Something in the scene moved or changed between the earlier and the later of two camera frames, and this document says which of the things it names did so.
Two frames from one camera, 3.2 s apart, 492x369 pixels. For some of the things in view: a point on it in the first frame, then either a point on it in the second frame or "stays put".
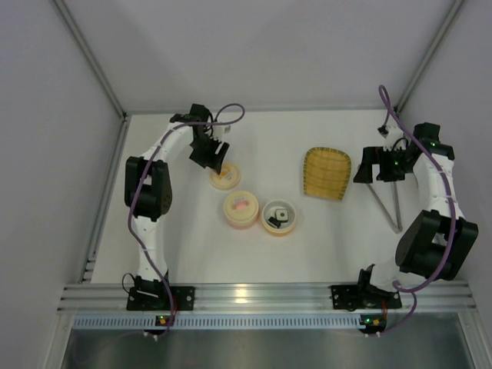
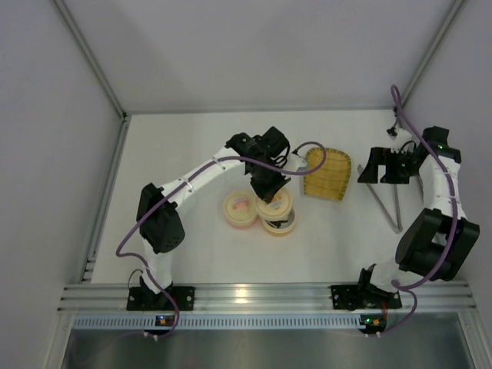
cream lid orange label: x=229 y=176 -> x=279 y=207
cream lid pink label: x=241 y=207 stays put
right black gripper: x=379 y=165 stays put
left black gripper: x=207 y=154 -> x=267 y=183
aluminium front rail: x=439 y=296 stays put
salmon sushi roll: x=274 y=222 -> x=284 y=225
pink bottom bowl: x=242 y=226 stays put
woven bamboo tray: x=326 y=172 stays put
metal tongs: x=399 y=227 stays put
